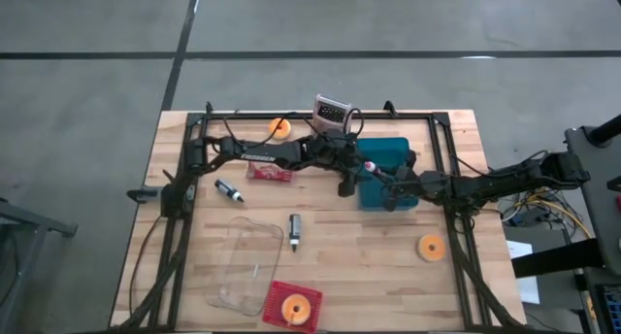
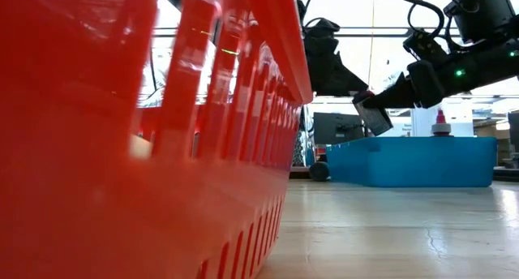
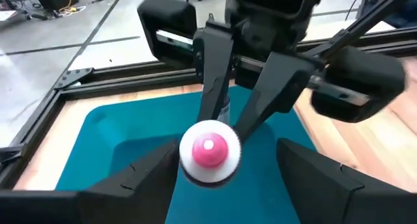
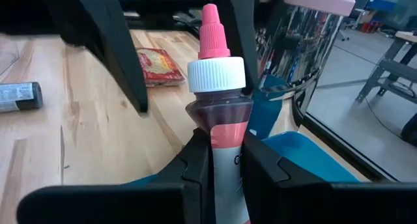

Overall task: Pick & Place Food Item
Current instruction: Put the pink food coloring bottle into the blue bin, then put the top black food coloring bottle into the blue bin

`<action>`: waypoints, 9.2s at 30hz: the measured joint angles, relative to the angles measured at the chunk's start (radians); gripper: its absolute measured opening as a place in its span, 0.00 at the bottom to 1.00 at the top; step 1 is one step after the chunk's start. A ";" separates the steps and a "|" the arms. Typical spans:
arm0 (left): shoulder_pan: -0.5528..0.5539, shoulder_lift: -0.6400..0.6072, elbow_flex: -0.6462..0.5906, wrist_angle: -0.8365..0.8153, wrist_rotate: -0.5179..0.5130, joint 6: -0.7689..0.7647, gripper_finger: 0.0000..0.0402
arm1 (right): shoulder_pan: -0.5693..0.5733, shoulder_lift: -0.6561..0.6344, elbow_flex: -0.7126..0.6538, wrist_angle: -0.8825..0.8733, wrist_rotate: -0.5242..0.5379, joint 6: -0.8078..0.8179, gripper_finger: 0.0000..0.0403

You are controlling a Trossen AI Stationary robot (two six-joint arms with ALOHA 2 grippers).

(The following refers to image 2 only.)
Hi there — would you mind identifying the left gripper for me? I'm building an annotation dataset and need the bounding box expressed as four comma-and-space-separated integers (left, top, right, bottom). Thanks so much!
303, 18, 369, 97

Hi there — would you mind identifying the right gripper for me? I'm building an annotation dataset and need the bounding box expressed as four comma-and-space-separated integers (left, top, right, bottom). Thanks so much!
362, 59, 471, 109

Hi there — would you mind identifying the teal plastic bin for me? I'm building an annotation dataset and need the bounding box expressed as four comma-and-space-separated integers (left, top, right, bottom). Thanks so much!
325, 135, 499, 188

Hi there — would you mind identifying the red slotted plastic basket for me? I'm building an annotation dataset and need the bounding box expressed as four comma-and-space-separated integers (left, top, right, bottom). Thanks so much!
0, 0, 314, 279

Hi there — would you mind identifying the white machine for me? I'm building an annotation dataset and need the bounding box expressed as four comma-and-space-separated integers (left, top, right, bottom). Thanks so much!
410, 106, 447, 139

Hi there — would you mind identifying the black monitor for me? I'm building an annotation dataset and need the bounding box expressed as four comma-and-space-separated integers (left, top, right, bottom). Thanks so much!
313, 112, 366, 146
508, 111, 519, 150

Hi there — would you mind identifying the ceiling light bar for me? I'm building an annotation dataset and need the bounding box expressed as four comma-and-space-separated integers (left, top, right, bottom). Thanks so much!
334, 26, 457, 38

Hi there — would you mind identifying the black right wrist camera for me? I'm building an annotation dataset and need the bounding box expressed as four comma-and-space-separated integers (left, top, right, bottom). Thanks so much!
402, 28, 448, 65

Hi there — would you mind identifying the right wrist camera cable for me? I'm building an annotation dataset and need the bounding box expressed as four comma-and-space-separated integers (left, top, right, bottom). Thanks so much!
384, 0, 463, 53

